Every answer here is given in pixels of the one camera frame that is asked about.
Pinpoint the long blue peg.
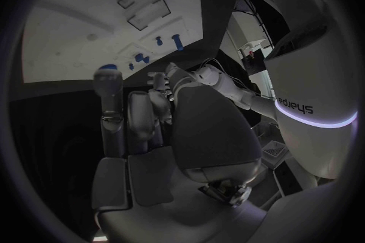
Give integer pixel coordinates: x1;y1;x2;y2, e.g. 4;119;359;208
171;34;185;52

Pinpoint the white task board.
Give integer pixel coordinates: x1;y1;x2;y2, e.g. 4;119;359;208
20;0;206;84

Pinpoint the white cable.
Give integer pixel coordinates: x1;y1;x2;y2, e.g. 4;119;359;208
227;74;277;100
202;57;228;74

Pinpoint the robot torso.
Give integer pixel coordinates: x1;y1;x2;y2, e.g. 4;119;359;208
241;0;360;180

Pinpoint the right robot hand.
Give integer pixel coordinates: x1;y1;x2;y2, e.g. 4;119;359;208
90;66;269;243

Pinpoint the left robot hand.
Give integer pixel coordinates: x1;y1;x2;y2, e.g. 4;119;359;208
147;62;199;101

